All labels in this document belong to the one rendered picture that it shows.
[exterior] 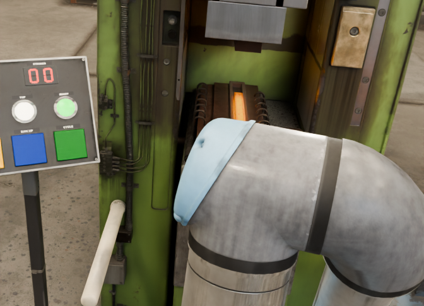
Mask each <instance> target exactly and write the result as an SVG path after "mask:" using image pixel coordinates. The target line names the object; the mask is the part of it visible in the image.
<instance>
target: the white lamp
mask: <svg viewBox="0 0 424 306"><path fill-rule="evenodd" d="M33 113H34V109H33V107H32V106H31V105H30V104H29V103H26V102H21V103H19V104H18V105H17V106H16V108H15V114H16V116H17V118H19V119H21V120H24V121H25V120H28V119H30V118H32V116H33Z"/></svg>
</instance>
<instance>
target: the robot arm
mask: <svg viewBox="0 0 424 306"><path fill-rule="evenodd" d="M174 218H175V220H176V221H177V222H179V223H181V224H182V225H183V226H186V225H189V226H190V227H189V237H188V246H189V255H188V260H187V269H186V274H185V282H184V291H183V296H182V305H181V306H285V301H286V295H287V291H288V285H289V282H290V276H291V273H292V267H293V266H294V265H295V263H296V261H297V255H298V251H299V250H301V251H305V252H309V253H312V254H317V255H323V258H324V260H325V262H326V266H325V268H324V272H323V274H322V278H321V281H320V283H319V287H318V289H317V293H316V295H315V298H314V302H313V305H312V306H389V304H390V303H391V302H392V299H393V298H397V297H401V296H403V295H407V294H408V293H410V292H412V291H413V290H414V289H416V288H417V287H418V286H419V285H420V284H421V283H422V282H423V280H424V194H423V193H422V192H421V190H420V189H419V188H418V186H417V185H416V184H415V183H414V182H413V180H412V179H411V178H410V177H409V175H408V174H407V173H406V172H405V171H403V170H402V169H401V168H400V167H399V166H397V165H396V164H395V163H394V162H393V161H391V160H390V159H388V158H387V157H385V156H384V155H382V154H380V153H379V152H378V151H375V150H374V149H373V148H370V147H368V146H365V145H363V144H361V143H358V142H356V141H352V140H349V139H343V138H342V139H336V138H330V137H328V136H322V135H318V134H312V133H307V132H302V131H295V130H291V129H285V128H281V127H275V126H269V125H265V124H258V123H255V121H253V120H250V121H249V122H247V121H239V120H234V119H226V118H218V119H214V120H212V121H211V122H209V123H208V124H206V125H205V127H204V128H203V129H202V131H201V132H200V133H199V136H198V137H197V139H196V141H195V143H194V145H193V147H192V149H191V152H190V153H189V156H188V158H187V161H186V163H185V167H184V169H183V172H182V175H181V178H180V182H179V186H178V188H177V193H176V197H175V202H174Z"/></svg>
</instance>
